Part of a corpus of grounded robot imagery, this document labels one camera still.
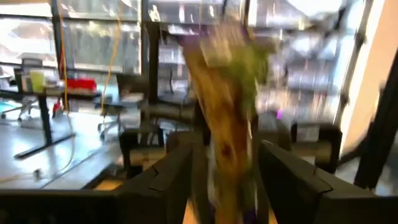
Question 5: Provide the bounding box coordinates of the tan and green granola bar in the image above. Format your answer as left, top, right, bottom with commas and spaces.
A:
182, 24, 271, 224

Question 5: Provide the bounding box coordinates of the tan hanging cable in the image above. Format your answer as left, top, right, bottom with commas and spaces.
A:
99, 0, 124, 116

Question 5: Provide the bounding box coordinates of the black background desk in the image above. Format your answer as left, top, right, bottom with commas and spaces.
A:
0, 86, 103, 160

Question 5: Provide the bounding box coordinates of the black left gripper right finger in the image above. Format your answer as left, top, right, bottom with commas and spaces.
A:
257, 139, 334, 224

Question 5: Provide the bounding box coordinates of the red box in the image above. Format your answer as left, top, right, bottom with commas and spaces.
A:
66, 78, 98, 93

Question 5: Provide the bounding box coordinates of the dark office chair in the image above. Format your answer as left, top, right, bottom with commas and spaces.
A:
92, 73, 147, 141

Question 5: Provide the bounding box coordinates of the green cup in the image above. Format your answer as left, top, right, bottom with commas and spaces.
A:
29, 69, 46, 93

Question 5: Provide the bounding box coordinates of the grey office chair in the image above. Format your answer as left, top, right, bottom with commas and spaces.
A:
0, 95, 40, 121

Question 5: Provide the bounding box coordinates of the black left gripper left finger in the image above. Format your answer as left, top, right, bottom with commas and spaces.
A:
115, 138, 213, 224

